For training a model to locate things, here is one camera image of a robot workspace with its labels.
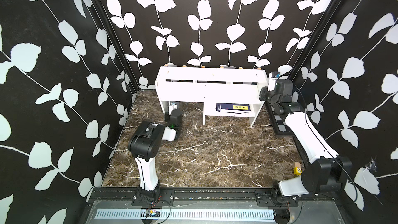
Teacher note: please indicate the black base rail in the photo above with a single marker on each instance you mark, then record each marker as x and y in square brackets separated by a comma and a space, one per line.
[262, 197]

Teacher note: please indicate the white perforated strip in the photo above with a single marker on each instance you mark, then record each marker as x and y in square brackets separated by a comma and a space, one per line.
[257, 215]

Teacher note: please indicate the white wooden bookshelf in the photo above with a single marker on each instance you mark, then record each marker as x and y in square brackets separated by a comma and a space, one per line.
[211, 86]

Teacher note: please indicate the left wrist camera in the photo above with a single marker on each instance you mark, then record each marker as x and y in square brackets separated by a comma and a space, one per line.
[173, 105]

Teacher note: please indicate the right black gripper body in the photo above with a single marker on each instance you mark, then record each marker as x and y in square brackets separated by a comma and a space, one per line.
[266, 96]

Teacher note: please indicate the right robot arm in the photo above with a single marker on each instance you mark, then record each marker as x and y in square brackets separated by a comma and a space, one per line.
[327, 172]

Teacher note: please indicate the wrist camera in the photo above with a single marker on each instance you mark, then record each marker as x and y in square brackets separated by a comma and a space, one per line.
[173, 105]
[273, 76]

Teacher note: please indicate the dark blue book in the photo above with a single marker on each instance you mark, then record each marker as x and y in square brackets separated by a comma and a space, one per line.
[233, 108]

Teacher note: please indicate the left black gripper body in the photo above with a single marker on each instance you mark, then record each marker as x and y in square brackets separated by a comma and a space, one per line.
[166, 117]

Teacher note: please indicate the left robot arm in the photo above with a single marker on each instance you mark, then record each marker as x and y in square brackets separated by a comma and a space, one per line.
[144, 145]

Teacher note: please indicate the small circuit board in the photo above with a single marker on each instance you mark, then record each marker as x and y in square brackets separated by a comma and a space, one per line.
[152, 214]

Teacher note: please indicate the small yellow wooden block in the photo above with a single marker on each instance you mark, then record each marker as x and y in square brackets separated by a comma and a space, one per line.
[297, 169]

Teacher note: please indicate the black white checkerboard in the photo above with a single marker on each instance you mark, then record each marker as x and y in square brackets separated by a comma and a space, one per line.
[279, 126]

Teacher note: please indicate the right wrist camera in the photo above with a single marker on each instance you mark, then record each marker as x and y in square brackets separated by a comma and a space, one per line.
[273, 76]

